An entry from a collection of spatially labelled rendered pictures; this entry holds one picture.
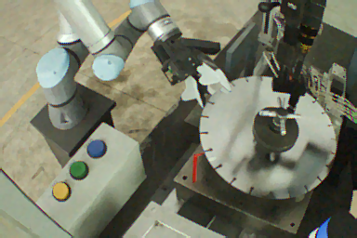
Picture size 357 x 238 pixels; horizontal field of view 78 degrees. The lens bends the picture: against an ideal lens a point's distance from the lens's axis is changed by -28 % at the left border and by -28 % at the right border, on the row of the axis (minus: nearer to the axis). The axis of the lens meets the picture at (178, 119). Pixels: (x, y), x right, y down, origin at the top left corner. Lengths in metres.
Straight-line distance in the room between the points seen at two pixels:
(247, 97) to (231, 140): 0.13
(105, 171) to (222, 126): 0.26
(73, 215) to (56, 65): 0.42
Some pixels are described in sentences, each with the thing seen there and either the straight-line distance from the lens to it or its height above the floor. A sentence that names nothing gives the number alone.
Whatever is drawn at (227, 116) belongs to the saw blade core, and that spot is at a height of 0.95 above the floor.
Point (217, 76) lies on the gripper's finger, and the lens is 0.66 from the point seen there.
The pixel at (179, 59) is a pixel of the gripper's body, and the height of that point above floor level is 0.99.
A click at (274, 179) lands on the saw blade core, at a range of 0.54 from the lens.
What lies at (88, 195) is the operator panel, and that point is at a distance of 0.59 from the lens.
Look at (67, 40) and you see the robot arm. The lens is 0.87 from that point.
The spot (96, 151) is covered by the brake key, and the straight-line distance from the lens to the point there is 0.63.
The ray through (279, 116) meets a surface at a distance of 0.56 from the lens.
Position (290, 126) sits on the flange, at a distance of 0.61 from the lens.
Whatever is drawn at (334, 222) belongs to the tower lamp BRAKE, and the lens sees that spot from 0.30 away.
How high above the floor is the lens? 1.41
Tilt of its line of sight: 50 degrees down
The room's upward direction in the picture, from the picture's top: 2 degrees counter-clockwise
